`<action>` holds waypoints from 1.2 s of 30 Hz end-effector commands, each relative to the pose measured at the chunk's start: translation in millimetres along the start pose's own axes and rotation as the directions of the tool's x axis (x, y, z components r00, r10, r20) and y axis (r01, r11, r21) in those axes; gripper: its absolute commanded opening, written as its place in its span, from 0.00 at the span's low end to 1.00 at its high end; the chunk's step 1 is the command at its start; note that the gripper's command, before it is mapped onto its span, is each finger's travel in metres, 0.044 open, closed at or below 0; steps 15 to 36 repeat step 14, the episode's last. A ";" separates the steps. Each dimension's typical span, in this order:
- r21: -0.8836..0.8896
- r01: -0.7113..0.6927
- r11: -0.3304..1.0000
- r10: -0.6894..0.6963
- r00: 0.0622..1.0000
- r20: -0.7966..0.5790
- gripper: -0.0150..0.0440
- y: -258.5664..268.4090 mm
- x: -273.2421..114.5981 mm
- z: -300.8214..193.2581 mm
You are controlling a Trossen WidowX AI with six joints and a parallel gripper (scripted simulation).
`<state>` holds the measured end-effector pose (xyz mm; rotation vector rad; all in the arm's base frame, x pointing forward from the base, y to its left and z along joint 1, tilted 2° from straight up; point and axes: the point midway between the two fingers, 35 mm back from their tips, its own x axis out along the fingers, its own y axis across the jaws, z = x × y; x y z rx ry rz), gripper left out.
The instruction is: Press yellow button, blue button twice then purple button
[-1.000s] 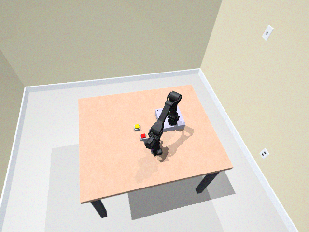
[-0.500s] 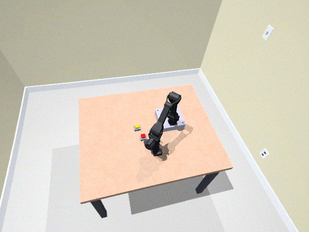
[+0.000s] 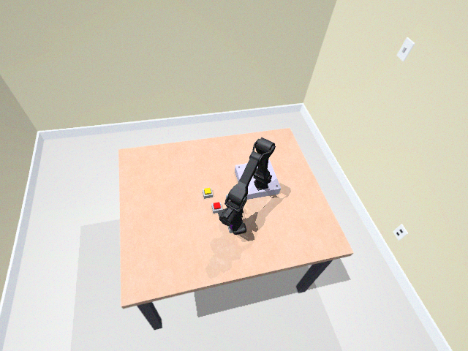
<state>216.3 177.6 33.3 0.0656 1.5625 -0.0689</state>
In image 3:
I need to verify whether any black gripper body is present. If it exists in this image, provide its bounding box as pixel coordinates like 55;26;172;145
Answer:
232;209;246;235

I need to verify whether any yellow button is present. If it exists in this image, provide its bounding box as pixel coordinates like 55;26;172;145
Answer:
203;188;213;199

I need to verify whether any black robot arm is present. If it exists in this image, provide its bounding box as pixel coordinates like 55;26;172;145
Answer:
218;137;276;226

